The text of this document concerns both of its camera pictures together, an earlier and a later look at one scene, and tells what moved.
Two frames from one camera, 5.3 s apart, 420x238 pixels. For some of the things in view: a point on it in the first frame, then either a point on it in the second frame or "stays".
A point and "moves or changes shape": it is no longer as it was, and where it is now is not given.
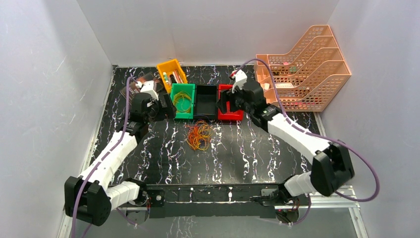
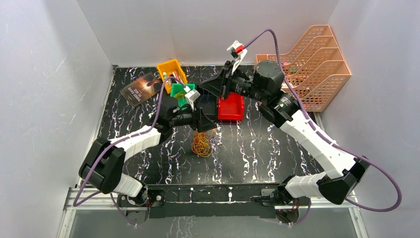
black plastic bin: x=206 y=98 stays
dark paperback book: x=134 y=88 stays
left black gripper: x=167 y=105 → x=197 y=119
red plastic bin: x=237 y=115 stays
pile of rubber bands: x=198 y=135 moves or changes shape
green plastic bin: x=182 y=96 stays
